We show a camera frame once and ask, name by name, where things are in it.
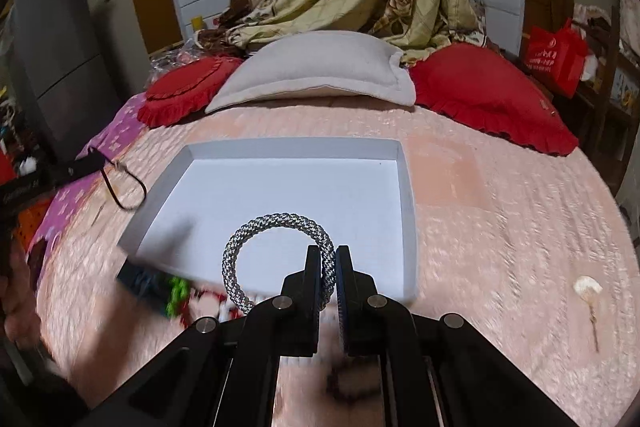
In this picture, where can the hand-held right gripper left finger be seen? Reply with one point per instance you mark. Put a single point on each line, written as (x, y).
(312, 267)

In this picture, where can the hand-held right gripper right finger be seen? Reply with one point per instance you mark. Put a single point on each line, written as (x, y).
(343, 267)

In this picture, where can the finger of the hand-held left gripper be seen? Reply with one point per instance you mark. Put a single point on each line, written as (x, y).
(89, 167)

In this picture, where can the black hairband with small ornament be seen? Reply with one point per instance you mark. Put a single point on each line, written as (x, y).
(125, 208)

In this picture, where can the white shallow tray box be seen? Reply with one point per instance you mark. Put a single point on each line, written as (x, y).
(300, 187)

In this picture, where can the blue hair clip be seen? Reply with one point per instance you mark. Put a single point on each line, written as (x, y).
(142, 282)

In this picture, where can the grey refrigerator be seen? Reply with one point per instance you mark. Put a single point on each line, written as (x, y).
(65, 47)

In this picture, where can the small red frilled cushion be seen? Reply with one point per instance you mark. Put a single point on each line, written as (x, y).
(185, 87)

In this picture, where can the clear plastic bags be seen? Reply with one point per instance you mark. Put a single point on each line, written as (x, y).
(170, 57)

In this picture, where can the pink bed blanket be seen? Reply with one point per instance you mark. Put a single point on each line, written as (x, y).
(500, 217)

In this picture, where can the small yellow box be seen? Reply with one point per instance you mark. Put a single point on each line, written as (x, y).
(198, 23)

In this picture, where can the grey pillow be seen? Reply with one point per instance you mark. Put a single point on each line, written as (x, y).
(310, 67)

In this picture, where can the large red frilled cushion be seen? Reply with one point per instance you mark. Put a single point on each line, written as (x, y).
(480, 87)

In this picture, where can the shell hairpin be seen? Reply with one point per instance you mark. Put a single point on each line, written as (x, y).
(586, 287)

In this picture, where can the red shopping bag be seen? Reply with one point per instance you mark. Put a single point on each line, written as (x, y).
(550, 57)

